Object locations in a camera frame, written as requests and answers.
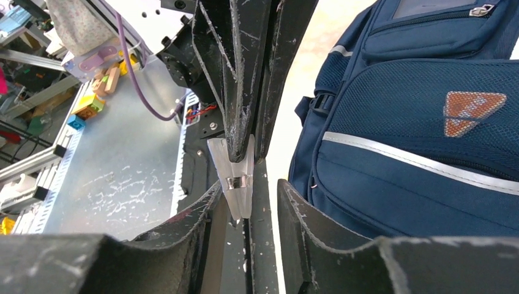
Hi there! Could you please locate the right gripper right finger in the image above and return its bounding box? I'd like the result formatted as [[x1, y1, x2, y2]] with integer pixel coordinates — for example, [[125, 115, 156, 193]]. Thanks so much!
[[277, 179, 518, 293]]

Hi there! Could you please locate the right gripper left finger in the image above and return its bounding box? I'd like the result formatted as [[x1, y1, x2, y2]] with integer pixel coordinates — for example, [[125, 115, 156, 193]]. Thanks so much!
[[1, 183, 222, 293]]

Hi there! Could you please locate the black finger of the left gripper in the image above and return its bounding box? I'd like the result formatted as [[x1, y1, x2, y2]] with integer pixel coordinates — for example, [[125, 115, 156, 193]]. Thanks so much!
[[192, 1, 271, 162], [255, 0, 318, 159]]

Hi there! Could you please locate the clear plastic triangular ruler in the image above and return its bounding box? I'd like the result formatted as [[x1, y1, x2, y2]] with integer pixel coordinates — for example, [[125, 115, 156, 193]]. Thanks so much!
[[207, 136, 255, 220]]

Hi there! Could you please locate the navy blue backpack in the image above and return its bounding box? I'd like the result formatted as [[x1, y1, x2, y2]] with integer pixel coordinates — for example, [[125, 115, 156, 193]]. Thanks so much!
[[288, 1, 518, 238]]

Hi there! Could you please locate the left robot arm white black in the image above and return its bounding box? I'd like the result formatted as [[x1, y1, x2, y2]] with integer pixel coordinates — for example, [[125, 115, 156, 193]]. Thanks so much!
[[159, 0, 317, 162]]

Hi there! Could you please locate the colourful toy blocks pile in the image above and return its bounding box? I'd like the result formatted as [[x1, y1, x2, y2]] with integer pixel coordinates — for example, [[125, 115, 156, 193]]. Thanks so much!
[[63, 45, 140, 130]]

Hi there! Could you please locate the orange triangle in mesh pocket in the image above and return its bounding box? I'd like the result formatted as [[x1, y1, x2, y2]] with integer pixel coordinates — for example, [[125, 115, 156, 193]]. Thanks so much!
[[443, 91, 507, 138]]

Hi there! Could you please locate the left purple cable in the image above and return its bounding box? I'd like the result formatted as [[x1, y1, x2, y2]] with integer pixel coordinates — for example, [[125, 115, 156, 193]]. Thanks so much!
[[113, 10, 192, 123]]

